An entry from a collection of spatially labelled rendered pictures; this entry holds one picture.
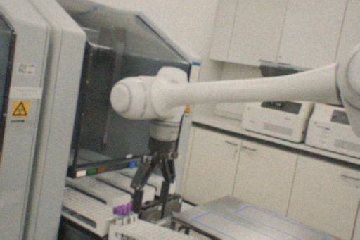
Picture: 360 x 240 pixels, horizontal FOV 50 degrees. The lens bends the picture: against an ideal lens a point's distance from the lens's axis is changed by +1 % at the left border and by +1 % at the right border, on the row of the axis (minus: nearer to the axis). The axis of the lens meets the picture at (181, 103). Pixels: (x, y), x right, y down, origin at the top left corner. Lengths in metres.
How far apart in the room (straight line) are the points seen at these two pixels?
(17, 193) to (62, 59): 0.41
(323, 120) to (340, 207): 0.68
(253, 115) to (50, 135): 2.50
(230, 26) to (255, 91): 3.06
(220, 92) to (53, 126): 0.56
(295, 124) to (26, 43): 2.59
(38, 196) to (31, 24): 0.52
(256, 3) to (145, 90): 3.07
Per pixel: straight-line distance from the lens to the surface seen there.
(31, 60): 1.17
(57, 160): 1.30
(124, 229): 1.25
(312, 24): 3.71
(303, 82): 0.97
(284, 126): 3.41
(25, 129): 1.20
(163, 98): 0.95
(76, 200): 1.44
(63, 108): 1.26
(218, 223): 1.55
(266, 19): 3.87
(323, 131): 3.33
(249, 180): 3.58
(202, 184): 3.81
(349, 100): 0.75
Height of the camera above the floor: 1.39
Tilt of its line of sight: 5 degrees down
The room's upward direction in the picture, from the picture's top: 9 degrees clockwise
